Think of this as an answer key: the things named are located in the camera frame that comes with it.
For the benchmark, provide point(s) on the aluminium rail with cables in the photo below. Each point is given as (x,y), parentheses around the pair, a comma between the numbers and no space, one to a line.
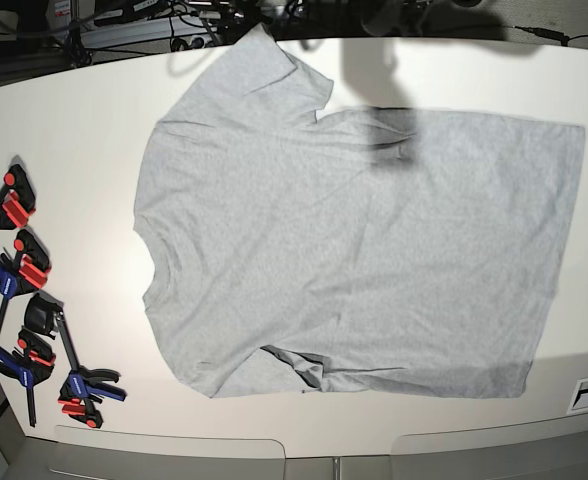
(78,29)

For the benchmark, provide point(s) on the blue red bar clamp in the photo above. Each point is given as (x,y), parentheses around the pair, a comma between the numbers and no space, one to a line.
(17,199)
(26,273)
(83,388)
(30,364)

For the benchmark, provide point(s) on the grey T-shirt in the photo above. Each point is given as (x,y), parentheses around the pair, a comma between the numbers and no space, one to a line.
(385,249)

